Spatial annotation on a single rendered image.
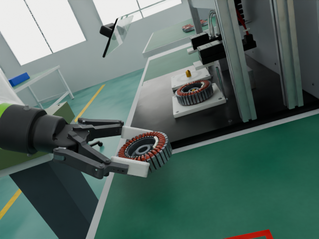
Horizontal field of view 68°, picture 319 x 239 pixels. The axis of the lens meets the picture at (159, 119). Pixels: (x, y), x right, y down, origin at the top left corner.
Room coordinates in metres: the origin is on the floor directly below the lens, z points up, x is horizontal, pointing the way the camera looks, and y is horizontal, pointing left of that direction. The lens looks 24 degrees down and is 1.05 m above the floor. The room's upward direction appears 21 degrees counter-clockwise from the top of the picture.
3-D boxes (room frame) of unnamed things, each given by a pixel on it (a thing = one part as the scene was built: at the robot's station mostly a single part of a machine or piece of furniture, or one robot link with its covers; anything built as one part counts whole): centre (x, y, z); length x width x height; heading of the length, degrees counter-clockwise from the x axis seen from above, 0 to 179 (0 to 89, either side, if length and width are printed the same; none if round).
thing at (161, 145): (0.42, 0.05, 0.81); 0.11 x 0.11 x 0.04
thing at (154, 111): (0.79, -0.17, 0.76); 0.64 x 0.47 x 0.02; 169
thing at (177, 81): (0.91, -0.17, 0.78); 0.15 x 0.15 x 0.01; 79
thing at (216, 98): (0.67, -0.13, 0.78); 0.15 x 0.15 x 0.01; 79
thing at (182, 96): (0.67, -0.13, 0.80); 0.11 x 0.11 x 0.04
